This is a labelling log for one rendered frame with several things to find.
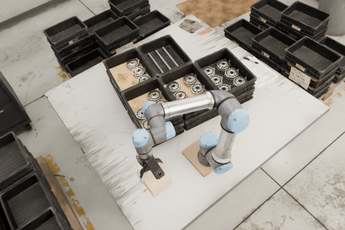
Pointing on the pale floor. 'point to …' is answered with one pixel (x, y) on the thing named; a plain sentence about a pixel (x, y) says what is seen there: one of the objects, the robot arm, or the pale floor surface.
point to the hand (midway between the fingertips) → (153, 175)
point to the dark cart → (11, 109)
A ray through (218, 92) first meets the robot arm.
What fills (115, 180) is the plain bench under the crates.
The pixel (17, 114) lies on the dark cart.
